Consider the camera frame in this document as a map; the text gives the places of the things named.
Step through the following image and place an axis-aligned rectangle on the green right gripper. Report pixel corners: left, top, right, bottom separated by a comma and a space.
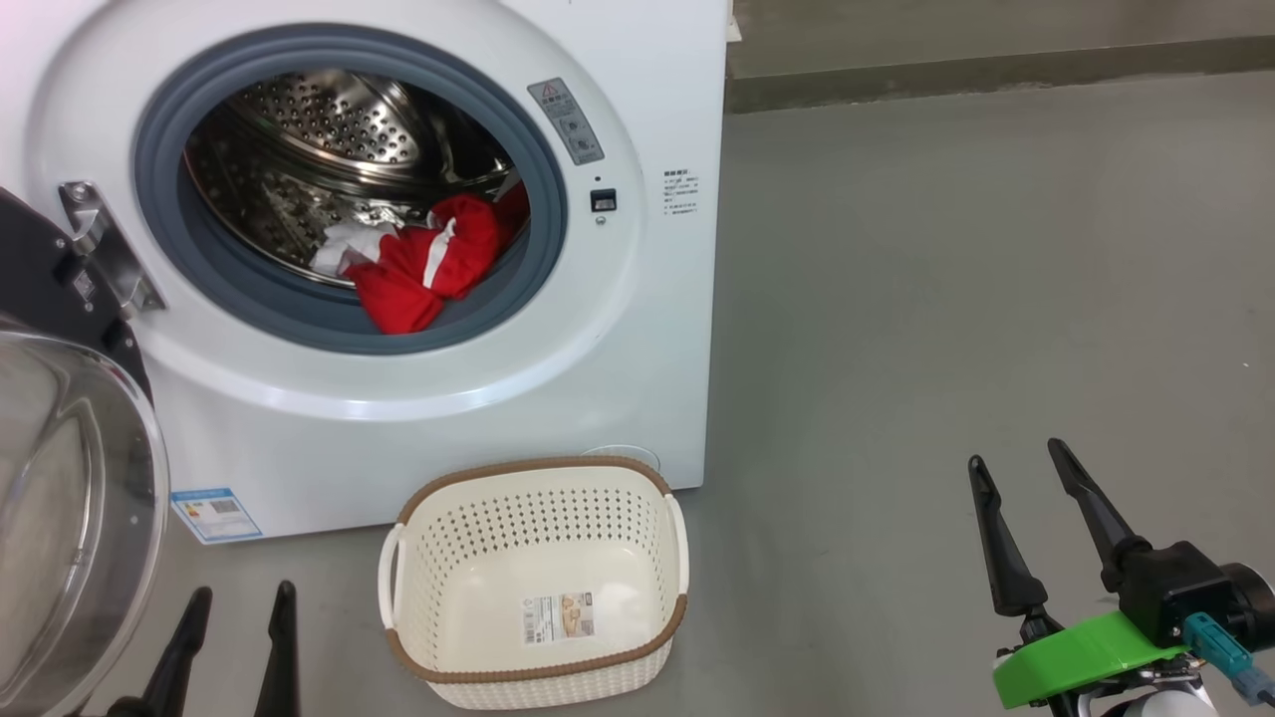
968, 438, 1206, 717

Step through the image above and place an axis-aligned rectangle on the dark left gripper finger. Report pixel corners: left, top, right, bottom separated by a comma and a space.
254, 581, 300, 717
108, 586, 213, 717

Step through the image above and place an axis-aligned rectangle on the black round glass washer door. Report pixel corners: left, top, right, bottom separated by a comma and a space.
0, 184, 170, 717

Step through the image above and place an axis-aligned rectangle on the red basketball jersey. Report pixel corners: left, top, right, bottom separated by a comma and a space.
344, 182, 531, 336

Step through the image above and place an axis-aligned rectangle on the cream perforated laundry basket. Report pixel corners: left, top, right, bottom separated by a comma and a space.
377, 455, 690, 710

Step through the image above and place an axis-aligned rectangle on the printed label sticker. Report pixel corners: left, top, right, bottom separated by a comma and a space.
522, 592, 597, 644

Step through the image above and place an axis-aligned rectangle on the metal door hinge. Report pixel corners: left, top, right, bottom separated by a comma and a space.
58, 181, 166, 320

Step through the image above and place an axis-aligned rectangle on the white front-load washing machine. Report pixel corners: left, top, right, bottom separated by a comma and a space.
0, 0, 728, 544

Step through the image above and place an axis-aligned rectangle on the grey rubber door gasket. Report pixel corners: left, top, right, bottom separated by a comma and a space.
132, 25, 569, 357

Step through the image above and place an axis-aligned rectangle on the stainless steel washing machine drum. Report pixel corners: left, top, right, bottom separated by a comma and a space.
184, 68, 524, 290

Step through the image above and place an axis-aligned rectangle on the blue energy label sticker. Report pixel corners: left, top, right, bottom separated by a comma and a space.
169, 487, 263, 545

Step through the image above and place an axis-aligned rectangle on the grey warning sticker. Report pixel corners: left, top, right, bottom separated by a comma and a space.
527, 78, 606, 166

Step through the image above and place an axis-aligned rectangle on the teal right cable connector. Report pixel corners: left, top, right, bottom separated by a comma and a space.
1183, 612, 1275, 706

